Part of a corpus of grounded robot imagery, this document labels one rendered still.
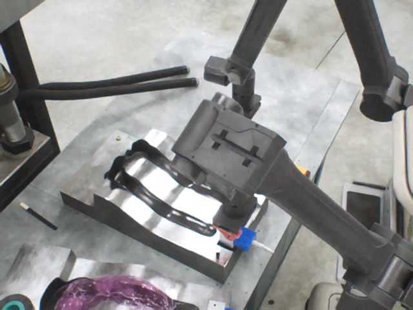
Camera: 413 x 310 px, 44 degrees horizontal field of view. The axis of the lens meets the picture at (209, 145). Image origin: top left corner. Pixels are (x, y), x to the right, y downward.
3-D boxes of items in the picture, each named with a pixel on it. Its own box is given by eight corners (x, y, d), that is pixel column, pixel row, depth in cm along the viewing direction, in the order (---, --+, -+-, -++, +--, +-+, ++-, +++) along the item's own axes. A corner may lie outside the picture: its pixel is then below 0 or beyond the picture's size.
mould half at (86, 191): (267, 208, 141) (272, 177, 131) (223, 285, 126) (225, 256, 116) (118, 143, 157) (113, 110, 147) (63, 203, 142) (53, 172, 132)
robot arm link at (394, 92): (417, 117, 105) (424, 96, 107) (385, 88, 102) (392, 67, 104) (383, 125, 113) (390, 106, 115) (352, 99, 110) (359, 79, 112)
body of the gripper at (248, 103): (222, 116, 133) (222, 95, 128) (240, 93, 139) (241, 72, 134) (244, 124, 131) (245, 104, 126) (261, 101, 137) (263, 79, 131)
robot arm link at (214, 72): (240, 74, 117) (254, 46, 121) (195, 61, 121) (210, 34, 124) (243, 103, 128) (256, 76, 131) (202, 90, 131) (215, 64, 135)
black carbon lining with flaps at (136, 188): (239, 200, 135) (241, 177, 128) (210, 247, 125) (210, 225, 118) (130, 151, 146) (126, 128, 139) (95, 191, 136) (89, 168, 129)
